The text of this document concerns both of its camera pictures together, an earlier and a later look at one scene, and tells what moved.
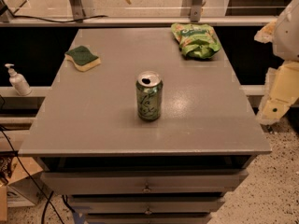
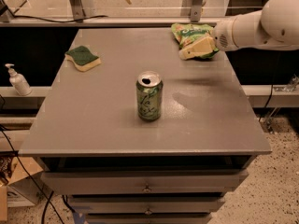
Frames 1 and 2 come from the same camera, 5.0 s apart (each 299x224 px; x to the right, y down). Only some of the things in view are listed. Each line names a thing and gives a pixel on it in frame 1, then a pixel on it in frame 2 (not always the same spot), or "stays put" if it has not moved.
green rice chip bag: (197, 41) stays put
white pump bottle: (19, 81) stays put
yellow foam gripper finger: (281, 91) → (222, 36)
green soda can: (149, 95) stays put
